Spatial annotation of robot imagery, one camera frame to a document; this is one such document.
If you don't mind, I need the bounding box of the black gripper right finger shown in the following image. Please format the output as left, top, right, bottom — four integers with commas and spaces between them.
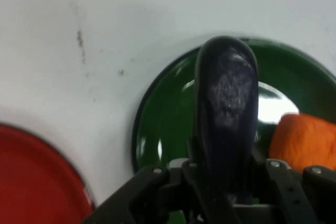
233, 153, 336, 224

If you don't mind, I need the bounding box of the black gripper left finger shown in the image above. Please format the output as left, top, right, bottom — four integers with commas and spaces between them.
83, 157, 211, 224

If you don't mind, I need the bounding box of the purple eggplant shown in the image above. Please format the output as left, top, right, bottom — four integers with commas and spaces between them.
193, 35, 259, 206

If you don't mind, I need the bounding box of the orange carrot chunk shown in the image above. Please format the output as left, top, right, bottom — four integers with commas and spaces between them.
269, 113, 336, 174

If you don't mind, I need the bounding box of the green plate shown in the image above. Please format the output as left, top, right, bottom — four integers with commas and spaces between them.
132, 37, 336, 224

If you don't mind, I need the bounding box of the red plate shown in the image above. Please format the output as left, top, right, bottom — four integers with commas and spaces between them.
0, 122, 96, 224

